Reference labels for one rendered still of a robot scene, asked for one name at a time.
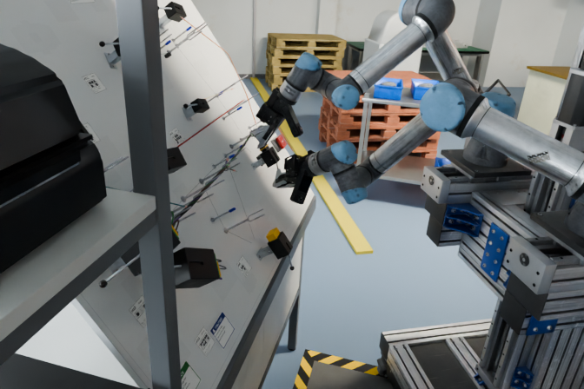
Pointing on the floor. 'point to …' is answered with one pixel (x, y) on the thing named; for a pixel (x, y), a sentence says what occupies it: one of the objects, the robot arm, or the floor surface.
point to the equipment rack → (114, 201)
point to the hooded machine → (383, 28)
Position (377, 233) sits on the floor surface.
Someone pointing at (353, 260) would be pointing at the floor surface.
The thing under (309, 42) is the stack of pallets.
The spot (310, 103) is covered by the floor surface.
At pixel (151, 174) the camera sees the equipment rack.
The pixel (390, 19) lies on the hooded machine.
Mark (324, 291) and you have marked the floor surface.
